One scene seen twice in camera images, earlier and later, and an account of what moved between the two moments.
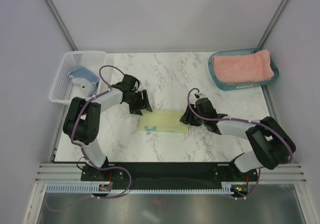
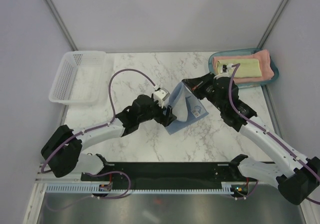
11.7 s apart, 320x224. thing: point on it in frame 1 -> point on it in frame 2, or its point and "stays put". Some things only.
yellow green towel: (163, 121) -> (248, 67)
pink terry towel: (235, 68) stays put
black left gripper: (143, 104) -> (169, 118)
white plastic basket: (63, 89) stays put
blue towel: (84, 81) -> (186, 107)
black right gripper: (187, 118) -> (196, 85)
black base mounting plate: (172, 175) stays put
